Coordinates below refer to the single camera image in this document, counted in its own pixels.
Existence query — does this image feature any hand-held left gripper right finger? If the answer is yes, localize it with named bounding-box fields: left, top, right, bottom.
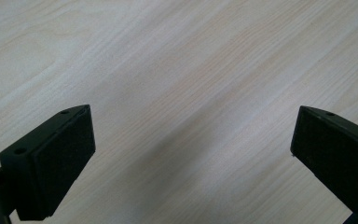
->
left=290, top=105, right=358, bottom=218

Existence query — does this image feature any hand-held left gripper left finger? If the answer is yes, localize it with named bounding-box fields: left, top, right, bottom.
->
left=0, top=104, right=97, bottom=222

